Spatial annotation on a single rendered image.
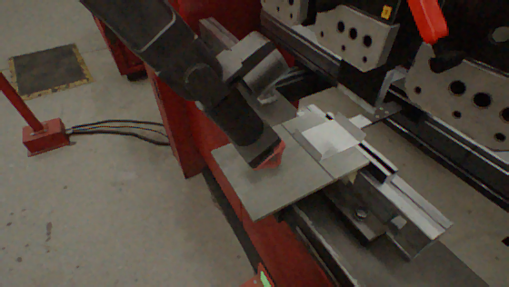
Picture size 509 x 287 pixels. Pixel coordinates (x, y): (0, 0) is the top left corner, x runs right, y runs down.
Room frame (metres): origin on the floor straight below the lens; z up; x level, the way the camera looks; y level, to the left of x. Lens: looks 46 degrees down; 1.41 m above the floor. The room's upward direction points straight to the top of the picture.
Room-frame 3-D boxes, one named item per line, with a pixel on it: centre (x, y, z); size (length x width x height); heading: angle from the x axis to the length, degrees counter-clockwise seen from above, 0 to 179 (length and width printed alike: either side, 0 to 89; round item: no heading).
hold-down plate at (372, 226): (0.38, -0.17, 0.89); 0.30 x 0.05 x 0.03; 30
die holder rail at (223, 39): (0.92, 0.07, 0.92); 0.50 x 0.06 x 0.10; 30
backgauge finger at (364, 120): (0.52, -0.33, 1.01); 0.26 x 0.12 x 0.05; 120
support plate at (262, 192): (0.37, -0.07, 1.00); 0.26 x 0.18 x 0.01; 120
